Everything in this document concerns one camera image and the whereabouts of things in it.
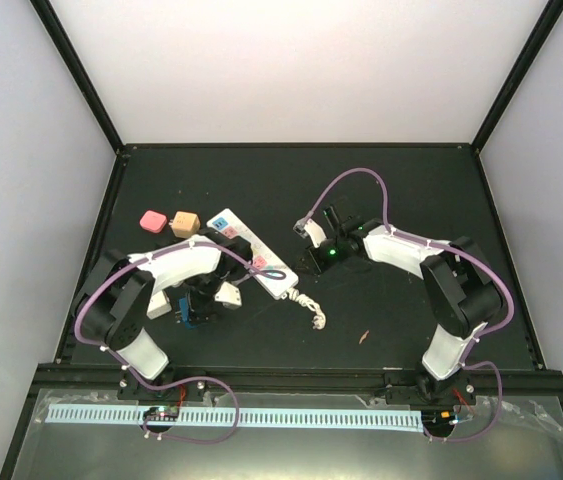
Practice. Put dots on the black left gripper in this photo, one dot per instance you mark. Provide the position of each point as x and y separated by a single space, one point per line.
198 309

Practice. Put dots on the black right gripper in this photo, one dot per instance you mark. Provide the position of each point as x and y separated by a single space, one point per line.
318 261

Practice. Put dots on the blue cube socket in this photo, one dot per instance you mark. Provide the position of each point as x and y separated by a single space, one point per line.
185 316

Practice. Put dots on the white tiger cube socket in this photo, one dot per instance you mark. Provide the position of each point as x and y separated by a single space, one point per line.
159 305

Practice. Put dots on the beige dragon cube socket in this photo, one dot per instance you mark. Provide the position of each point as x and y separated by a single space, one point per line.
185 224

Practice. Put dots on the white power strip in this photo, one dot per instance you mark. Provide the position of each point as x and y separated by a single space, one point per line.
264 258

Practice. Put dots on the pink plug adapter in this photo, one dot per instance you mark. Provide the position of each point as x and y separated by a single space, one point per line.
153 222

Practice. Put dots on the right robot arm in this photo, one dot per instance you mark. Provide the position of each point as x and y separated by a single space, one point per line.
464 294

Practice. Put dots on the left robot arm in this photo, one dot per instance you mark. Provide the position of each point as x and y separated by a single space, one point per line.
111 307

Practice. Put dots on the small green circuit board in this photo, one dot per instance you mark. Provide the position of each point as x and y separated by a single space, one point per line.
161 413

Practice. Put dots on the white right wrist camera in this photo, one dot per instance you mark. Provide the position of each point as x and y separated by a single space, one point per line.
309 229

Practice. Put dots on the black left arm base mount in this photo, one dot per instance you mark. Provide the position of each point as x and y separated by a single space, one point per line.
193 391

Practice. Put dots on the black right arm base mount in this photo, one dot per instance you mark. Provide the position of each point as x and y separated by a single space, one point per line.
419 388

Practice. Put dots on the light blue slotted cable duct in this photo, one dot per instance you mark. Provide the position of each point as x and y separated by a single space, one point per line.
341 419

